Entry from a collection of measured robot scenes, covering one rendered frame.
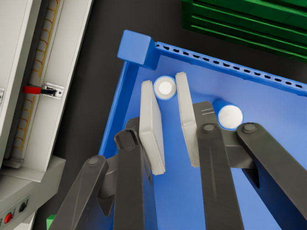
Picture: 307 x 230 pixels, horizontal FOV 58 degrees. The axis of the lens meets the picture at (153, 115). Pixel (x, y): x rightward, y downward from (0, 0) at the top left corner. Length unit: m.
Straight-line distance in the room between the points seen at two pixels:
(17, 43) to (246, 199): 0.35
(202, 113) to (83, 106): 0.57
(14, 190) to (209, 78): 0.43
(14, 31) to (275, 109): 0.34
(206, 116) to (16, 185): 0.48
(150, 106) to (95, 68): 0.54
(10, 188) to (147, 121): 0.46
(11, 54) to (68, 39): 0.19
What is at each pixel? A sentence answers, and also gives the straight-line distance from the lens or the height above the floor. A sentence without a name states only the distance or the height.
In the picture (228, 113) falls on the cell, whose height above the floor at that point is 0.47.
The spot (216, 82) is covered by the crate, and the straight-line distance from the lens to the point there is 0.26.
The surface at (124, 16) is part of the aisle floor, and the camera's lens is 0.70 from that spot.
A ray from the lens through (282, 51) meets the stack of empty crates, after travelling 0.65.
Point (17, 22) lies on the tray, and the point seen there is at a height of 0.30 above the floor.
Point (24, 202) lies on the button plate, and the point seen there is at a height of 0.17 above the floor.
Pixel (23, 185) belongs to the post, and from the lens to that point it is 0.60.
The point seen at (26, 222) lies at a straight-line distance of 0.67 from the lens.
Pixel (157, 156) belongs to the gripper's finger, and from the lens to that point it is 0.15.
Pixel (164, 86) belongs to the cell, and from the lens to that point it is 0.20.
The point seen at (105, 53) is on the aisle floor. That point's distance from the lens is 0.70.
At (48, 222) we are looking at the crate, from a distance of 0.59.
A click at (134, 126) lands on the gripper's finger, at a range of 0.17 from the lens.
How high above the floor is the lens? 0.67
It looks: 81 degrees down
